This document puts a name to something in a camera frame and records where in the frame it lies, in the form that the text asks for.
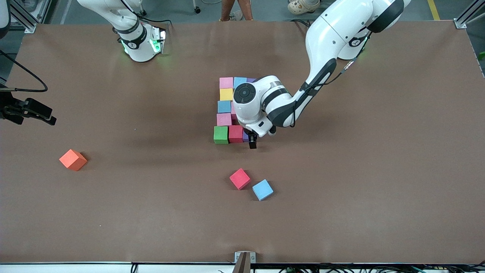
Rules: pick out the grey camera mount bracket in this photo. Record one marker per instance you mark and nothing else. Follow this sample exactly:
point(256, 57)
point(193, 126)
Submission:
point(244, 261)

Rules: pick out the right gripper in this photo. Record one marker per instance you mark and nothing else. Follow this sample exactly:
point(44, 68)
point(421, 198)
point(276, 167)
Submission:
point(8, 106)

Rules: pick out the pink foam block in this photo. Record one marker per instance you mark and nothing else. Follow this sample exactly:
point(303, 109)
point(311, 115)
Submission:
point(226, 82)
point(233, 112)
point(224, 119)

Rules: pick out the aluminium frame post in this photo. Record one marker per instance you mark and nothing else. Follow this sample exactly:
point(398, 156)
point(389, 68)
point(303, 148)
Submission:
point(468, 17)
point(26, 22)

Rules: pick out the black chair caster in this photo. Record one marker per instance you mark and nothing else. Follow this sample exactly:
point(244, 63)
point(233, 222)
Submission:
point(197, 9)

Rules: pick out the bare lower leg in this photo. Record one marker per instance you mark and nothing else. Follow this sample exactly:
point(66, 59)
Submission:
point(226, 5)

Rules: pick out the yellow foam block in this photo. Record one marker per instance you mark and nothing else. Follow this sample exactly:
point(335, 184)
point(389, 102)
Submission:
point(226, 94)

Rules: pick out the grey sneaker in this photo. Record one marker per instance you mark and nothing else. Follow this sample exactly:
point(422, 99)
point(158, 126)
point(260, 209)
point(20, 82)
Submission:
point(235, 16)

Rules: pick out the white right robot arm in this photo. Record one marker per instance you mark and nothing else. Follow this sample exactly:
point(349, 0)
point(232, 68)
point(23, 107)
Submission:
point(140, 51)

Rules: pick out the white sneaker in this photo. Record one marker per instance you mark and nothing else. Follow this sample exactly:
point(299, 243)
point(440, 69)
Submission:
point(303, 5)

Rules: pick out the orange foam block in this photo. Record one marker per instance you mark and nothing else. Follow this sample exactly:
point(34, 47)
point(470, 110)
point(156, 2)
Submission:
point(72, 159)

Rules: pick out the red foam block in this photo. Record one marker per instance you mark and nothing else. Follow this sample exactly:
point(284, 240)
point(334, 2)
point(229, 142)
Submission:
point(235, 134)
point(239, 178)

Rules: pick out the brown table cover sheet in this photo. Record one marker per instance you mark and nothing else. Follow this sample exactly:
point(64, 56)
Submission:
point(151, 235)

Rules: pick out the blue foam block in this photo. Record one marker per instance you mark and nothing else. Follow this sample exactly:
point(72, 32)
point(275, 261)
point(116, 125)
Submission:
point(262, 189)
point(224, 106)
point(239, 80)

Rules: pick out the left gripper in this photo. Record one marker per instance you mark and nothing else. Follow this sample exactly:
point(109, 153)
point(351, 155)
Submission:
point(252, 139)

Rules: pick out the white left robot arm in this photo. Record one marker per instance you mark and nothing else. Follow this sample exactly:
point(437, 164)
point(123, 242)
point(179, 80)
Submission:
point(333, 38)

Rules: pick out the green object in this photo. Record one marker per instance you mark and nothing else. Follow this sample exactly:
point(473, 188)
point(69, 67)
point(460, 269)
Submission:
point(482, 56)

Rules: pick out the green foam block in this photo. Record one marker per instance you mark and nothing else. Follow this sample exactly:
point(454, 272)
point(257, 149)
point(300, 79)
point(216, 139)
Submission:
point(221, 134)

